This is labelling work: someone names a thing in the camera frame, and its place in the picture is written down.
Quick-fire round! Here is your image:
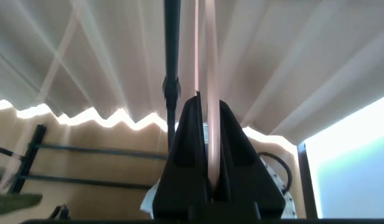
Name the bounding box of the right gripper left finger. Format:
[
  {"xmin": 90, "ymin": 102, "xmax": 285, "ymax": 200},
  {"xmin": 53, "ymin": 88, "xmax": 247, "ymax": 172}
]
[{"xmin": 152, "ymin": 90, "xmax": 212, "ymax": 219}]

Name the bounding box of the pink clothes hanger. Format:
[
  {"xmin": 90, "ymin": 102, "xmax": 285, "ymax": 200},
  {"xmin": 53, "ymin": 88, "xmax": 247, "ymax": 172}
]
[{"xmin": 193, "ymin": 0, "xmax": 223, "ymax": 191}]

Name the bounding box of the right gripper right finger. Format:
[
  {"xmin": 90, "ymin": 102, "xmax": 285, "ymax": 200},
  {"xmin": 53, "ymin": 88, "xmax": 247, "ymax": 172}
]
[{"xmin": 215, "ymin": 99, "xmax": 286, "ymax": 219}]

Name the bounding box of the green printed shirt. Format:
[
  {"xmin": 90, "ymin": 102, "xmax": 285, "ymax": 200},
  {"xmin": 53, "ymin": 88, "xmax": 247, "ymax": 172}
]
[{"xmin": 0, "ymin": 167, "xmax": 43, "ymax": 217}]

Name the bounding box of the black clothes rack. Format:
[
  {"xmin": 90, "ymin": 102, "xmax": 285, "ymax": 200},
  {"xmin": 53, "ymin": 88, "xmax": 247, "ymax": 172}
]
[{"xmin": 7, "ymin": 0, "xmax": 182, "ymax": 195}]

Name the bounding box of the white laundry basket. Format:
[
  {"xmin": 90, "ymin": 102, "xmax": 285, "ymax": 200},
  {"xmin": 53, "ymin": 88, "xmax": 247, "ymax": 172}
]
[{"xmin": 202, "ymin": 121, "xmax": 297, "ymax": 218}]

